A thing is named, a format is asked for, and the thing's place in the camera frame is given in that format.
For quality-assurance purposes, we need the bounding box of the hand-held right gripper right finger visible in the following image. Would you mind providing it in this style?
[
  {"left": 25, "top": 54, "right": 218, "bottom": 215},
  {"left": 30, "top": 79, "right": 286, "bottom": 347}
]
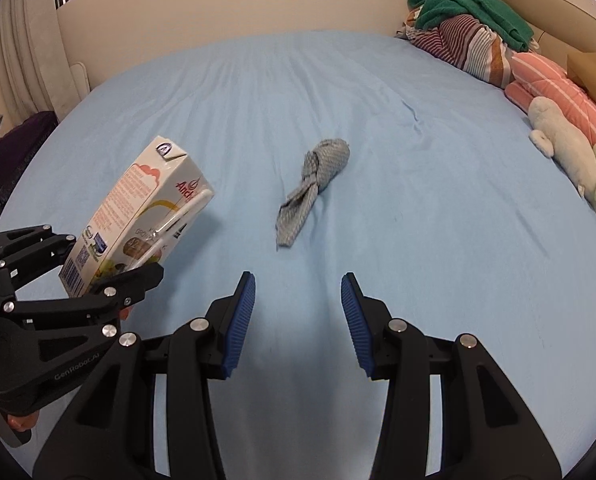
[{"left": 340, "top": 272, "right": 563, "bottom": 480}]

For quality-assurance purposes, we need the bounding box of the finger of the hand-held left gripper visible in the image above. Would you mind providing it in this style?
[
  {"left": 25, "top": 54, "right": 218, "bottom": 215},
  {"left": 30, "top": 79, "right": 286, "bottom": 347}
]
[
  {"left": 0, "top": 224, "right": 78, "bottom": 292},
  {"left": 8, "top": 262, "right": 165, "bottom": 332}
]

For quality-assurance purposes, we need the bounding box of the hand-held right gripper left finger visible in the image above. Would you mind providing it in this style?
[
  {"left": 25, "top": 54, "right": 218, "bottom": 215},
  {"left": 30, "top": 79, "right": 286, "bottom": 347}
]
[{"left": 32, "top": 271, "right": 257, "bottom": 480}]

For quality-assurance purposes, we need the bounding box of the white milk carton with straw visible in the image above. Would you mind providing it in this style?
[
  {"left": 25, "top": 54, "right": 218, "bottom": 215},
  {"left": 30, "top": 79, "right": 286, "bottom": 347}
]
[{"left": 58, "top": 135, "right": 215, "bottom": 297}]

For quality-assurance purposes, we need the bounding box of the grey knotted cloth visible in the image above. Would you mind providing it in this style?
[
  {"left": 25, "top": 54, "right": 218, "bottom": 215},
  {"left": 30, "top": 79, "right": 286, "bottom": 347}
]
[{"left": 276, "top": 138, "right": 351, "bottom": 248}]

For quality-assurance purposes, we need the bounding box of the person's left hand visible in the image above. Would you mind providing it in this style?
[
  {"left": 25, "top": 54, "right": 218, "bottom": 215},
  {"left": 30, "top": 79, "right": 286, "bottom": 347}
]
[{"left": 5, "top": 407, "right": 40, "bottom": 433}]

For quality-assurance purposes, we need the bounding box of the dark purple cloth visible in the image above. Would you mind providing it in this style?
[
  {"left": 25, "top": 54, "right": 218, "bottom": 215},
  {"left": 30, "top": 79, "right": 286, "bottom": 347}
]
[{"left": 0, "top": 111, "right": 60, "bottom": 206}]

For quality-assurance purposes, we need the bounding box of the white seal plush toy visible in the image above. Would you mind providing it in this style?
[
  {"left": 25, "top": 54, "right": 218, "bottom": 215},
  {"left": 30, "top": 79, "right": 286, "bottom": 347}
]
[{"left": 528, "top": 96, "right": 596, "bottom": 206}]

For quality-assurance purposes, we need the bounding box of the striped blanket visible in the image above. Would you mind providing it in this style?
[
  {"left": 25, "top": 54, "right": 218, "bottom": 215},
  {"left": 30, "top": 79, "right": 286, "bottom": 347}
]
[{"left": 395, "top": 6, "right": 514, "bottom": 86}]

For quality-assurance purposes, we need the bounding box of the pink striped pillow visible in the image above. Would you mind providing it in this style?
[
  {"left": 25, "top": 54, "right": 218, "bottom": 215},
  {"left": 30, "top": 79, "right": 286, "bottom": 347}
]
[{"left": 505, "top": 51, "right": 596, "bottom": 153}]

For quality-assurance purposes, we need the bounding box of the green towel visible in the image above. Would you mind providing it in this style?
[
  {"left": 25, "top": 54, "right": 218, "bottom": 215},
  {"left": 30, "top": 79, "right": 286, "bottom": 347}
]
[{"left": 407, "top": 0, "right": 534, "bottom": 53}]

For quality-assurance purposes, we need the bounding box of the brown cardboard box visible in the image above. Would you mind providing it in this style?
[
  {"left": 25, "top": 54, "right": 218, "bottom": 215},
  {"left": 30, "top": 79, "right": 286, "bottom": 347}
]
[{"left": 566, "top": 46, "right": 596, "bottom": 128}]

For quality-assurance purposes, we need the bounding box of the white wall fixture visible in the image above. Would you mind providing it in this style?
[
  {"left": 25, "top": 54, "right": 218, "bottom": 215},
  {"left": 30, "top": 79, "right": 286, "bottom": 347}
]
[{"left": 68, "top": 61, "right": 90, "bottom": 103}]

